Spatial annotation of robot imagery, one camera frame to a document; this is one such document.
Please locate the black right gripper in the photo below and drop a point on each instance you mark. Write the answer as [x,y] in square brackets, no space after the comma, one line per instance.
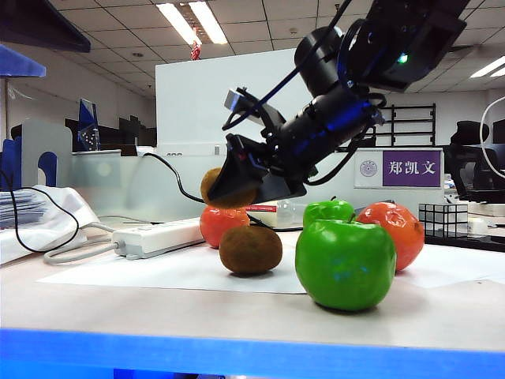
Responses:
[292,150]

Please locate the blurred left gripper finger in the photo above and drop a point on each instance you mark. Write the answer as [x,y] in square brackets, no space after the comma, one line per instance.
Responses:
[35,23]
[16,63]

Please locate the brown kiwi fruit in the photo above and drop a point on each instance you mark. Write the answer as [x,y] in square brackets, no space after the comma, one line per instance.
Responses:
[250,250]
[208,182]

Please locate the orange mandarin fruit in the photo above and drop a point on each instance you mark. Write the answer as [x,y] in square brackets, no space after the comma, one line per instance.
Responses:
[219,229]
[404,237]

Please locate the plain green apple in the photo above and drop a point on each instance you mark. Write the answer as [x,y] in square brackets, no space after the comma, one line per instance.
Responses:
[327,212]

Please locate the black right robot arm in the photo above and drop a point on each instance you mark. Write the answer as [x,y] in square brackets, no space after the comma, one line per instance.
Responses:
[398,35]

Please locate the clear bottle with red label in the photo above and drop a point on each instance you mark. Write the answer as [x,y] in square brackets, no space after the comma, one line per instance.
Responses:
[286,211]

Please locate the grey blue file holder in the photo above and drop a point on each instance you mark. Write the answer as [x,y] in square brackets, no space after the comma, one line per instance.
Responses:
[43,138]

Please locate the blue crystal trophy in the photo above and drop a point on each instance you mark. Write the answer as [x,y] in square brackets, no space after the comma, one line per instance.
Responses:
[87,126]

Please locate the white board panel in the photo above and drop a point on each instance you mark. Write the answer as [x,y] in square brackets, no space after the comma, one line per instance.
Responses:
[189,98]

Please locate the white power strip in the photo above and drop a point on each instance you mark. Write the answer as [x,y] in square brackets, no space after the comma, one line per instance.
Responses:
[158,239]

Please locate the white plug adapter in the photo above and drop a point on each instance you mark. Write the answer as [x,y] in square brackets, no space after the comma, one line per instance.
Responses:
[144,151]

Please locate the green apple with blue marks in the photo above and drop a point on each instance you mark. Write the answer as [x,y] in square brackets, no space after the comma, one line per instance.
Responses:
[345,268]

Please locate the dark background desk dividers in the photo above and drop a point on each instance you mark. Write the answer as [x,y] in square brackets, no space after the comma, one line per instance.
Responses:
[118,138]

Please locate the white paper sheet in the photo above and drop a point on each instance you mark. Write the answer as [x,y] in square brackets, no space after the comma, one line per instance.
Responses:
[158,272]

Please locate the frosted glass desk partition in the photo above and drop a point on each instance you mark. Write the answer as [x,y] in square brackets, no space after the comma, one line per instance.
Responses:
[118,185]

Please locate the stack of documents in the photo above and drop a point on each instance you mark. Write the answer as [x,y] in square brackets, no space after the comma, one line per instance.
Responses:
[19,209]

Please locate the red hanging ornament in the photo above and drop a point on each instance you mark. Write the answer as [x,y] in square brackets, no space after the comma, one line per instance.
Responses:
[195,51]

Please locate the purple white name sign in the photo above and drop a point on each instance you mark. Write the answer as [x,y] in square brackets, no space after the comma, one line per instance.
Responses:
[410,169]

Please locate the double ceiling light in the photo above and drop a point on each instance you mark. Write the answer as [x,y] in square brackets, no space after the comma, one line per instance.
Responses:
[489,68]
[189,23]

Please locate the white plastic bag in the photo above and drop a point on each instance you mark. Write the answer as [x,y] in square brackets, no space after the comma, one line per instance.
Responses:
[59,213]

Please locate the black shelf rack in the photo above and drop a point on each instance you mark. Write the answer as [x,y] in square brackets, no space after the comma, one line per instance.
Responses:
[433,118]

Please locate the silver mirror cube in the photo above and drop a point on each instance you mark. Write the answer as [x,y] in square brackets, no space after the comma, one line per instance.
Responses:
[442,219]

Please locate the black flat tray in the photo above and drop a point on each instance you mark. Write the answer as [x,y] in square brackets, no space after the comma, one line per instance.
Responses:
[465,242]

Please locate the black mesh office chair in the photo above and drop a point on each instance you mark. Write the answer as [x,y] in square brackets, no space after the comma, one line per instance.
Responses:
[469,134]

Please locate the small white block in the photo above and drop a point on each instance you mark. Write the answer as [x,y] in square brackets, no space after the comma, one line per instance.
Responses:
[477,226]

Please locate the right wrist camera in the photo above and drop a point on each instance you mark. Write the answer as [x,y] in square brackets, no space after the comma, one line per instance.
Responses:
[236,100]

